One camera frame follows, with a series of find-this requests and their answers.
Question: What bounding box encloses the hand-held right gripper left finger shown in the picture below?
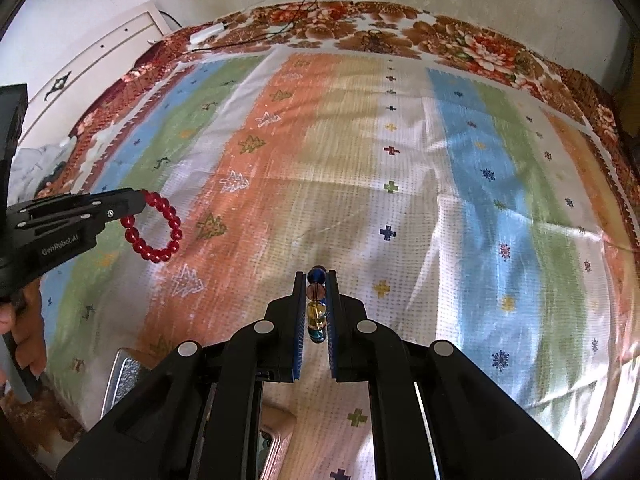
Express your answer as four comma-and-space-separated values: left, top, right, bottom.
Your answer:
55, 271, 307, 480

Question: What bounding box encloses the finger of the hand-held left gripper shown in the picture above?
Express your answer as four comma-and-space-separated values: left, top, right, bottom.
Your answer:
30, 202, 149, 242
10, 187, 149, 231

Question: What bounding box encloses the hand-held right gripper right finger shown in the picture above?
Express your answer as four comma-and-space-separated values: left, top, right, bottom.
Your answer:
326, 270, 583, 480

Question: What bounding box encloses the yellow and black bead bracelet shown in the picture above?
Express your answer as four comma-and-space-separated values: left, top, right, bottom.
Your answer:
306, 266, 329, 345

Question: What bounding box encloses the red bead bracelet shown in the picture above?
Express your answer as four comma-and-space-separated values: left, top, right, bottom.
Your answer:
120, 191, 183, 263

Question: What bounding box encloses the person's left hand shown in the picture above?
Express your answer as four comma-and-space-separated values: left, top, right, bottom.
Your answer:
0, 280, 49, 382

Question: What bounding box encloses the grey white cloth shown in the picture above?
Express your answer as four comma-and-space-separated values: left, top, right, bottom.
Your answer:
12, 140, 81, 206

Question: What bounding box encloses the white cabinet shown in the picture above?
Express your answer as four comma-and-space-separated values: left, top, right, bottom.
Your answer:
15, 2, 186, 146

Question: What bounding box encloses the striped colourful blanket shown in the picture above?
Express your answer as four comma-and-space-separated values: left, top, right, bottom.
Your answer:
40, 47, 640, 480

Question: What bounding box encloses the striped colourful bedsheet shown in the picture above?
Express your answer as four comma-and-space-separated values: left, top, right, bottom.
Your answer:
0, 0, 640, 461

